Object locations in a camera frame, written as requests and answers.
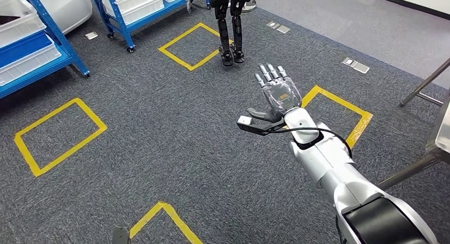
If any round metal stand base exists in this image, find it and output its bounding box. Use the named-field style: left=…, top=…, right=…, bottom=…
left=228, top=0, right=258, bottom=13

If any black part in crate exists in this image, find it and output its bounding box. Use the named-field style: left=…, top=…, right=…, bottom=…
left=0, top=14, right=21, bottom=26

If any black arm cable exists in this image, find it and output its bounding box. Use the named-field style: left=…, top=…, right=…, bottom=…
left=274, top=127, right=353, bottom=159

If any white car with red stripe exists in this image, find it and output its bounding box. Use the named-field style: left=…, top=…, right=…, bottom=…
left=38, top=0, right=93, bottom=34

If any blue metal shelf rack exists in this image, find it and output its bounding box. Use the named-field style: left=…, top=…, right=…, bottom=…
left=88, top=0, right=212, bottom=54
left=0, top=0, right=90, bottom=99

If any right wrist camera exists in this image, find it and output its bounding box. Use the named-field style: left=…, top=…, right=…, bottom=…
left=236, top=116, right=286, bottom=137

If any yellow floor tape square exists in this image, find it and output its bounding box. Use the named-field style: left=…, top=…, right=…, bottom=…
left=157, top=22, right=235, bottom=72
left=14, top=97, right=108, bottom=178
left=301, top=85, right=374, bottom=150

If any stainless steel table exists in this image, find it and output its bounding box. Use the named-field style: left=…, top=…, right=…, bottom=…
left=378, top=58, right=450, bottom=190

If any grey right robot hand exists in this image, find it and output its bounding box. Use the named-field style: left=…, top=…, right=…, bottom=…
left=247, top=63, right=303, bottom=124

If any white plastic crate stack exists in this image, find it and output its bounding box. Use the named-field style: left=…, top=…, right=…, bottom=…
left=102, top=0, right=187, bottom=25

